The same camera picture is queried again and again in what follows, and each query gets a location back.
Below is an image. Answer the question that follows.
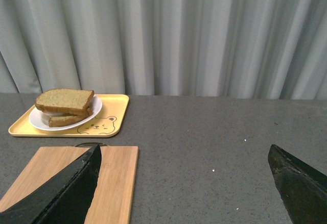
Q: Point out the yellow bear tray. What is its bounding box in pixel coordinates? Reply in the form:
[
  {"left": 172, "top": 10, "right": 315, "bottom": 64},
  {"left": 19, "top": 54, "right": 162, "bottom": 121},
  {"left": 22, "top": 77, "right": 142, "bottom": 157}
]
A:
[{"left": 8, "top": 94, "right": 129, "bottom": 138}]

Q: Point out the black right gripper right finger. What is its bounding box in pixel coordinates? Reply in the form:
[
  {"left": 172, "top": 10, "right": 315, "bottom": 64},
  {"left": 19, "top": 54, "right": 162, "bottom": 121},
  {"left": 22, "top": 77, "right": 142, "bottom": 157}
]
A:
[{"left": 268, "top": 144, "right": 326, "bottom": 223}]

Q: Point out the white round plate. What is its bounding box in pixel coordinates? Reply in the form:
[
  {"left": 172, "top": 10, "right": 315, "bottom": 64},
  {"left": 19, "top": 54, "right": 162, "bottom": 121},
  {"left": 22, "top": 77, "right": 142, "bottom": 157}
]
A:
[{"left": 29, "top": 95, "right": 103, "bottom": 131}]

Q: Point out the bamboo cutting board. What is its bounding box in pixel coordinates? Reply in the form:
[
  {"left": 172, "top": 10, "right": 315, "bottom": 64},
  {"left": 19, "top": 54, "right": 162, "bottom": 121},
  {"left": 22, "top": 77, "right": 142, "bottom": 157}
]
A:
[{"left": 1, "top": 146, "right": 138, "bottom": 223}]

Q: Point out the metal cutting board handle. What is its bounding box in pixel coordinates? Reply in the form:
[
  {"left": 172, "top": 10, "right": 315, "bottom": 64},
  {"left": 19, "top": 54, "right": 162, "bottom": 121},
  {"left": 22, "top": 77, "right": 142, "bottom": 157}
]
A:
[{"left": 75, "top": 142, "right": 108, "bottom": 147}]

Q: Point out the bread slice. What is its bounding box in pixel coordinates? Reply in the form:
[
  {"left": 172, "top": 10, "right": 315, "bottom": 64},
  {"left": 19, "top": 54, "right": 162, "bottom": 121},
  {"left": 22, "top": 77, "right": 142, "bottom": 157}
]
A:
[
  {"left": 48, "top": 107, "right": 93, "bottom": 128},
  {"left": 35, "top": 88, "right": 95, "bottom": 115}
]

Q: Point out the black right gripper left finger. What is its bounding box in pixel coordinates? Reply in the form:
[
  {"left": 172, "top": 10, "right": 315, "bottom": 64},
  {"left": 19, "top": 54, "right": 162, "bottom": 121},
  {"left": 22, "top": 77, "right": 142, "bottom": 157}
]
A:
[{"left": 1, "top": 145, "right": 102, "bottom": 223}]

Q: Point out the grey curtain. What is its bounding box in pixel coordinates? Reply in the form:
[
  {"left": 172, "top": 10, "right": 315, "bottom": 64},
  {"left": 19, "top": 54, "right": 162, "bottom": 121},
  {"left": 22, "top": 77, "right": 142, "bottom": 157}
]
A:
[{"left": 1, "top": 0, "right": 326, "bottom": 99}]

